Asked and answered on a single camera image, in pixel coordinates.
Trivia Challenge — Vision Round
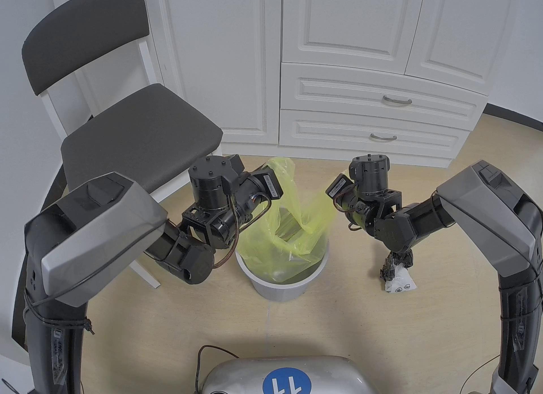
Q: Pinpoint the crumpled black plastic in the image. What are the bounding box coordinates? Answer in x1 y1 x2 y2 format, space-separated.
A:
379 250 414 280

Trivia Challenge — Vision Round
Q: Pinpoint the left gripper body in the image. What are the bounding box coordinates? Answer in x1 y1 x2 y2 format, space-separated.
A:
235 166 284 232

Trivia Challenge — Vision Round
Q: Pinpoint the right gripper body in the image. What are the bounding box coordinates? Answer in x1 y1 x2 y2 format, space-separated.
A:
326 173 359 212

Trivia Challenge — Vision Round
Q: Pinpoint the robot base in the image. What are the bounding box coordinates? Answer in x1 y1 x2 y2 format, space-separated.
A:
199 355 376 394

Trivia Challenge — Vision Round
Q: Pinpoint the crumpled white printed paper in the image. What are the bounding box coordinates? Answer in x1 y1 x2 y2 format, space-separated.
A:
384 267 418 294

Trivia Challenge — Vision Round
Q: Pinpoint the black cable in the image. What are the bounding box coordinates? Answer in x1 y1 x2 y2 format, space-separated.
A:
194 345 240 394

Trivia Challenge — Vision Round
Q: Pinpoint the white trash bin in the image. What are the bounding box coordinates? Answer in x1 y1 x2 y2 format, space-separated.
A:
235 231 331 302

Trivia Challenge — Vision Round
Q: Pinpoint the yellow plastic bag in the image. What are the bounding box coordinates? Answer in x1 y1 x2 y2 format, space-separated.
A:
236 157 337 283

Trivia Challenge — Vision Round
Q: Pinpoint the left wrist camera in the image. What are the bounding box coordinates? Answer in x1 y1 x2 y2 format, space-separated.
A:
220 155 246 198

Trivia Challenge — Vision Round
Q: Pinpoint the white wardrobe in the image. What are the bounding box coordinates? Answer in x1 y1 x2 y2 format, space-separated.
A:
48 0 522 169

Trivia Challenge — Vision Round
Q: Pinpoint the white chair with grey cushions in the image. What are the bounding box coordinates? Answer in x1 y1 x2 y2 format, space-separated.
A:
22 0 224 289

